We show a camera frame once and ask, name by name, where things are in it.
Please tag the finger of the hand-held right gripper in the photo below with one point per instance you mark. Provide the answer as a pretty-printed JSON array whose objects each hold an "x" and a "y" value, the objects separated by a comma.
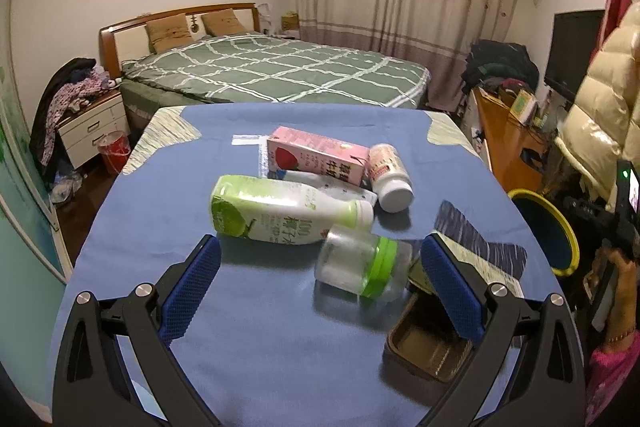
[{"x": 592, "y": 213}]

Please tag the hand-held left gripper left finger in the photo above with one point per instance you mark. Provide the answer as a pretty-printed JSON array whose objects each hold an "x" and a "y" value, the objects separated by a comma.
[{"x": 192, "y": 287}]

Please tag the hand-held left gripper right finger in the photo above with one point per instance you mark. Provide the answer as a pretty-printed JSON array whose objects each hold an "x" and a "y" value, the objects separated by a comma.
[{"x": 452, "y": 289}]

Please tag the yellow rimmed blue bin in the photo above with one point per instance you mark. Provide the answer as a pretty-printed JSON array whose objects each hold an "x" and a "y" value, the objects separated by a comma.
[{"x": 547, "y": 232}]

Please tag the brown plastic tray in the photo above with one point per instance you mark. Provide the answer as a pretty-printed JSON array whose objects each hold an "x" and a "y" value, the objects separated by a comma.
[{"x": 425, "y": 347}]

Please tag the clear jar with green lid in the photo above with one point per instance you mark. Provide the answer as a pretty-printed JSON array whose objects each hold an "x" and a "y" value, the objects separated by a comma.
[{"x": 355, "y": 259}]

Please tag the green and white bottle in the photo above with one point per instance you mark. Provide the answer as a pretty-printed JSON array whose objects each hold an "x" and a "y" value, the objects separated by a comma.
[{"x": 280, "y": 209}]

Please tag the white pill bottle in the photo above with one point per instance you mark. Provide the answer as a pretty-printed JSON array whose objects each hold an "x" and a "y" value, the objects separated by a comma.
[{"x": 390, "y": 177}]

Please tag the pink milk carton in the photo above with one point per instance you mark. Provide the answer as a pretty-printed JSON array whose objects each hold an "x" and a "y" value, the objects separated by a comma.
[{"x": 320, "y": 152}]

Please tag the person's right hand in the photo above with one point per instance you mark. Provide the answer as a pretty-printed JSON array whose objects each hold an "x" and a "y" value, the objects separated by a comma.
[{"x": 627, "y": 297}]

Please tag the cream puffer jacket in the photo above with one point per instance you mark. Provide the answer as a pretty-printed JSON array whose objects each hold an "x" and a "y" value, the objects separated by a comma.
[{"x": 605, "y": 107}]

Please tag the wooden desk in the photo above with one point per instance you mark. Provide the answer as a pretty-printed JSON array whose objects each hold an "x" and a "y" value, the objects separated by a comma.
[{"x": 505, "y": 142}]

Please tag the green box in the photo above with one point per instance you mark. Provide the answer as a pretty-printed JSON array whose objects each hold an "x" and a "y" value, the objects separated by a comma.
[{"x": 522, "y": 107}]

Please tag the red bucket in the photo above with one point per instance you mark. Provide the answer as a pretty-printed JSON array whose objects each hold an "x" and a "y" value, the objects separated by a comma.
[{"x": 115, "y": 152}]

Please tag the black television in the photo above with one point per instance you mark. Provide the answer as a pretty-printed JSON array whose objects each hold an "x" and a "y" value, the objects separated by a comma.
[{"x": 572, "y": 52}]

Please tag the clear plastic bags pile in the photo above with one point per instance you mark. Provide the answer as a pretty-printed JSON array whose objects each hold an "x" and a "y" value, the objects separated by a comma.
[{"x": 66, "y": 188}]

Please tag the dark clothes pile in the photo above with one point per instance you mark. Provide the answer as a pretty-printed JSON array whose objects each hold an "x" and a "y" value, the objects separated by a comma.
[{"x": 500, "y": 64}]

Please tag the sliding wardrobe door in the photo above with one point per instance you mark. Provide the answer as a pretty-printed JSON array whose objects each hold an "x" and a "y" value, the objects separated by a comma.
[{"x": 20, "y": 217}]

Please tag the red hanging garment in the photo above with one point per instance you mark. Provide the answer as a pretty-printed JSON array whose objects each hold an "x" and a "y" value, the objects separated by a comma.
[{"x": 619, "y": 2}]

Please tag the white nightstand with clothes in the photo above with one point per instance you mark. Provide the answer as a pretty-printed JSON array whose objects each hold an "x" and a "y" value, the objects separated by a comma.
[{"x": 62, "y": 102}]

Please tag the green checked bedspread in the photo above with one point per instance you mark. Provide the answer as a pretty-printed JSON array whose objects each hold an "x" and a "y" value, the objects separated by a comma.
[{"x": 280, "y": 69}]

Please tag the brown pillow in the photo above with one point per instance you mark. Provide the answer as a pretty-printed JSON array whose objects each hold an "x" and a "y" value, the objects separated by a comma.
[
  {"x": 225, "y": 22},
  {"x": 169, "y": 34}
]

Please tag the wooden bed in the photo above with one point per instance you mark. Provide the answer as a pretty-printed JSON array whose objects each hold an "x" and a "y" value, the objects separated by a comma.
[{"x": 130, "y": 39}]

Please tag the tissue box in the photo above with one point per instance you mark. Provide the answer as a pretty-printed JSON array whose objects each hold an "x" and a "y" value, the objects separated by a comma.
[{"x": 290, "y": 20}]

